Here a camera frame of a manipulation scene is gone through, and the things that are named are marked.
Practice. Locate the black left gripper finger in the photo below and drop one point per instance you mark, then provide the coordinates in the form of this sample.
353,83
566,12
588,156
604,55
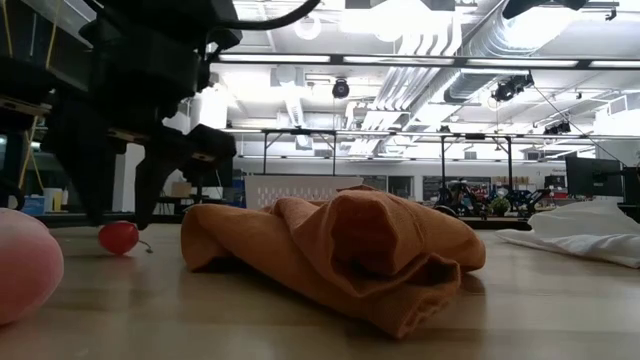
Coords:
90,170
150,185

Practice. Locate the bright red toy cherry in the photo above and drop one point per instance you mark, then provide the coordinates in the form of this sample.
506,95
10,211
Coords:
118,237

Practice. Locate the orange cloth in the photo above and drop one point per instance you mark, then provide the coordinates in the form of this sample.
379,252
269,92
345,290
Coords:
325,250

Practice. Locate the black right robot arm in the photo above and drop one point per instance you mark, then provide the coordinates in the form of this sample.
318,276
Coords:
540,5

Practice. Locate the cardboard box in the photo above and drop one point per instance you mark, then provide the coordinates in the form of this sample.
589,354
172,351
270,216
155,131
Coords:
181,189

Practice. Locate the blue bin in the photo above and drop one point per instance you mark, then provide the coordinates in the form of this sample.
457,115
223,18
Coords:
32,205

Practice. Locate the pink toy peach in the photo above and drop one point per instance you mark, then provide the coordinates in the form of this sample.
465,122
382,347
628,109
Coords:
25,265

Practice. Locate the white plastic basket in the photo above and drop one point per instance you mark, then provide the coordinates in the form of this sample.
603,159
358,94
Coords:
300,189

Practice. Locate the white round ceiling lamp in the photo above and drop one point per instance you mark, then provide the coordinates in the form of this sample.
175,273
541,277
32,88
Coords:
307,27

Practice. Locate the small black ceiling spotlight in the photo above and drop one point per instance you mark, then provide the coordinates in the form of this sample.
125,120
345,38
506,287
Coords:
557,128
341,88

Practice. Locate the black background robot arms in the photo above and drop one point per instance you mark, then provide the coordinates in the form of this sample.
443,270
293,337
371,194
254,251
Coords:
460,195

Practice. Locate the small background potted plant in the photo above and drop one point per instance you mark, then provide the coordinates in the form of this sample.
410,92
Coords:
500,205

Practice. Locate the large black ceiling spotlight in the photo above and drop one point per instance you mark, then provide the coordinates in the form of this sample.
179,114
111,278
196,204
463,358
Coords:
512,87

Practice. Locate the white cloth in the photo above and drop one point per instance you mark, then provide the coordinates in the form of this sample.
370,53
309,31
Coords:
580,230

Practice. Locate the black computer monitor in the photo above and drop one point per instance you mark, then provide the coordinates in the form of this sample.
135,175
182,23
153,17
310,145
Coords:
592,175

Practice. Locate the black aluminium table frame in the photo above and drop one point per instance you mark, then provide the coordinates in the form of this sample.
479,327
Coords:
65,218

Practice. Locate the black metal workstation frame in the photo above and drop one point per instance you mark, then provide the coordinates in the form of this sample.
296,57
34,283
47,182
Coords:
300,132
475,136

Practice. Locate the silver ventilation duct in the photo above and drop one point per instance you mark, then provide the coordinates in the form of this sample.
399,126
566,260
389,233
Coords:
480,75

